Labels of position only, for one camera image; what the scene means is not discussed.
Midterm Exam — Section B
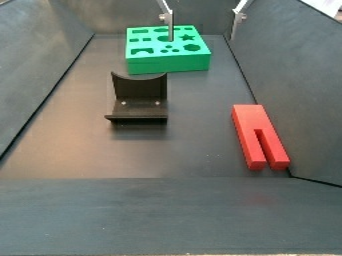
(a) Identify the green shape-sorting board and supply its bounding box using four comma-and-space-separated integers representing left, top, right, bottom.
126, 25, 212, 75

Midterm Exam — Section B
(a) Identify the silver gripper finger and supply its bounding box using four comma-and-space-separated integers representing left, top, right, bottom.
230, 0, 250, 39
157, 0, 174, 41

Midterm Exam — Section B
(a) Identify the red double-square block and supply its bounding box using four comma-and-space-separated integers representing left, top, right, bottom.
232, 105, 290, 170

